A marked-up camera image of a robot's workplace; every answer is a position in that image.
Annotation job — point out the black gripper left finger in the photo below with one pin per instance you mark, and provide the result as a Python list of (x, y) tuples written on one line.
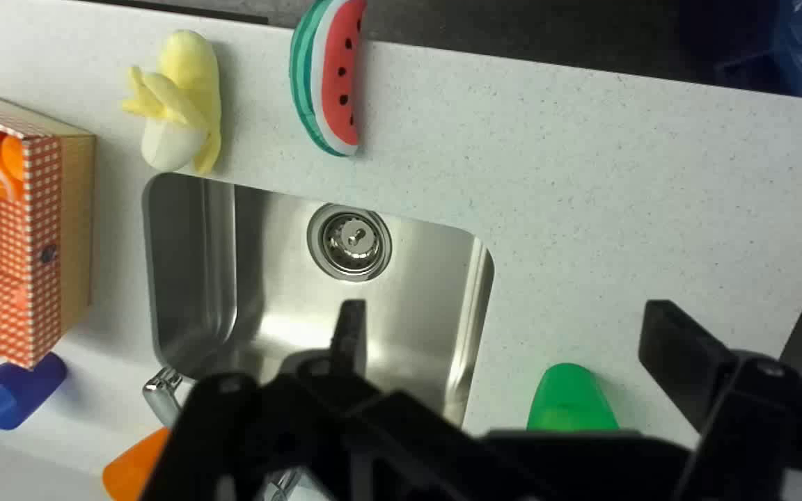
[(349, 334)]

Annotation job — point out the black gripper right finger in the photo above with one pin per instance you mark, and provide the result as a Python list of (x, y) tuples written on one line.
[(684, 357)]

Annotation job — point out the plush watermelon slice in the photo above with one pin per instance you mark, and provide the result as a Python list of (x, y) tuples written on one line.
[(337, 80)]

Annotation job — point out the yellow plush banana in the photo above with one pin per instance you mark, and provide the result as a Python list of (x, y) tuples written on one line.
[(183, 102)]

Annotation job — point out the plush orange slice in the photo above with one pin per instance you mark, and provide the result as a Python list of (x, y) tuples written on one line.
[(0, 172)]

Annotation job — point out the metal sink drain strainer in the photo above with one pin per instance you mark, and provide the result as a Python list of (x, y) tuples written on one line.
[(349, 241)]

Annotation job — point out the stainless steel sink basin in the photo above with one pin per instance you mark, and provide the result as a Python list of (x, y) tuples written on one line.
[(252, 280)]

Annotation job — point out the green plastic cup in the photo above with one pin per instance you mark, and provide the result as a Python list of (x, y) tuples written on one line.
[(570, 401)]

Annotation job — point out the chrome sink faucet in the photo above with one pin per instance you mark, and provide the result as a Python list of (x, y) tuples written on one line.
[(166, 394)]

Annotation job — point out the orange plastic cup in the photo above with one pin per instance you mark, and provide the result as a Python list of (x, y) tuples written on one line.
[(138, 468)]

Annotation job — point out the orange checkered cardboard box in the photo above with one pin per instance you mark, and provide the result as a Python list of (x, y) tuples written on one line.
[(28, 241)]

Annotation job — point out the blue plastic cup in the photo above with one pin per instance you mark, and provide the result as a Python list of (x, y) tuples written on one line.
[(12, 390)]

